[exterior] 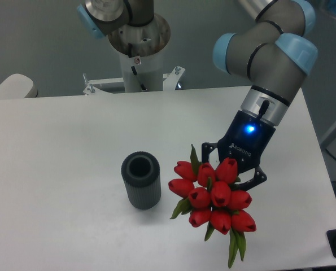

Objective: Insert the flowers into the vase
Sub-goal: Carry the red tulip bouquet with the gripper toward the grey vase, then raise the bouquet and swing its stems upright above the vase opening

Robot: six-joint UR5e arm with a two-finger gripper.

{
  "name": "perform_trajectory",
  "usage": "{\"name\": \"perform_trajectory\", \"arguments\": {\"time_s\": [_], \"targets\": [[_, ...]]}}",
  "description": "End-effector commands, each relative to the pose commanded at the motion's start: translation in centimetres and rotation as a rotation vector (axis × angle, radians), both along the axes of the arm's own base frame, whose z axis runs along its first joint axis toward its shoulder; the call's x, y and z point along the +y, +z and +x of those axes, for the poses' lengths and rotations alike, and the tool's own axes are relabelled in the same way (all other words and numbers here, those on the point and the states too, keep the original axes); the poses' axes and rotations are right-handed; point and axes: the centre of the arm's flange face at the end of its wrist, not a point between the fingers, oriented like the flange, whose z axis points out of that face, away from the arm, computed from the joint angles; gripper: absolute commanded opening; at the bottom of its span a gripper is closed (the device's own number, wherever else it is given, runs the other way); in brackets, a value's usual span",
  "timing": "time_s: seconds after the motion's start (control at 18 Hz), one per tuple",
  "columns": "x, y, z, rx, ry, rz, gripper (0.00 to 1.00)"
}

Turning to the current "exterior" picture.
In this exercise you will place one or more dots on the dark grey ribbed vase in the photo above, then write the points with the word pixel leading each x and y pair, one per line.
pixel 141 175

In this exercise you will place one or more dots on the white metal base frame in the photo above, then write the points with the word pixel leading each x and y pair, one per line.
pixel 171 81

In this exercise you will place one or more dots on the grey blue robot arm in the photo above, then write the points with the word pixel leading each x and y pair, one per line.
pixel 274 55

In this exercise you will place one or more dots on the beige chair armrest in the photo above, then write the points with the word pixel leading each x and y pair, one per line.
pixel 18 86

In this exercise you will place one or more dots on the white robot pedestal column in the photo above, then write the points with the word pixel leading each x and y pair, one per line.
pixel 141 52

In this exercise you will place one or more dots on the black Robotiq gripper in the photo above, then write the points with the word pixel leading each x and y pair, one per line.
pixel 245 141

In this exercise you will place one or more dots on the red tulip bouquet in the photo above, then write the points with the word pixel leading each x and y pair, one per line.
pixel 211 197

